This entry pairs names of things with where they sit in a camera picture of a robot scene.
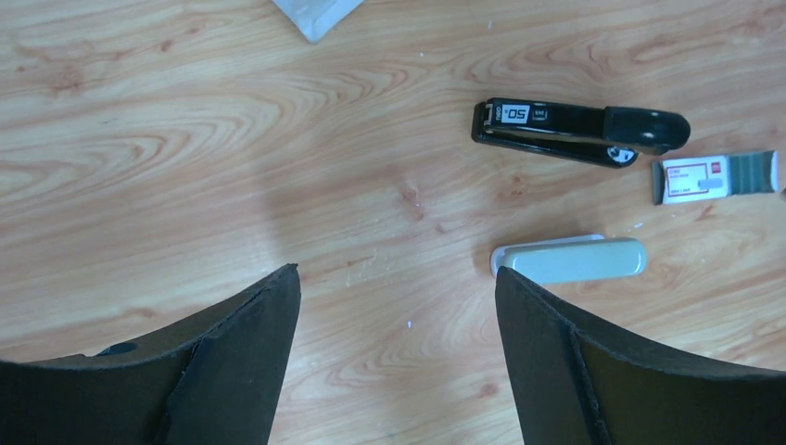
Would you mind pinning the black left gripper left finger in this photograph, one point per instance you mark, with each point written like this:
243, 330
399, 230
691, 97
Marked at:
214, 377

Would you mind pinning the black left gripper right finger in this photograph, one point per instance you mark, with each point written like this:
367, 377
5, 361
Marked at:
579, 379

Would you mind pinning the red white staple box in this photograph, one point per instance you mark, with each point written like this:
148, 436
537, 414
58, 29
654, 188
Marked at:
686, 180

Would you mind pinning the black stapler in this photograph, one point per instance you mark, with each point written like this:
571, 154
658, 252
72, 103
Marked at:
610, 137

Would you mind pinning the pale green white stapler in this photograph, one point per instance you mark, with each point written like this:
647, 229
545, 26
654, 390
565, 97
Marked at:
572, 259

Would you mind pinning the cream canvas tote bag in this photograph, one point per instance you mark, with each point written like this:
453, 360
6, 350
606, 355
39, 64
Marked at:
315, 18

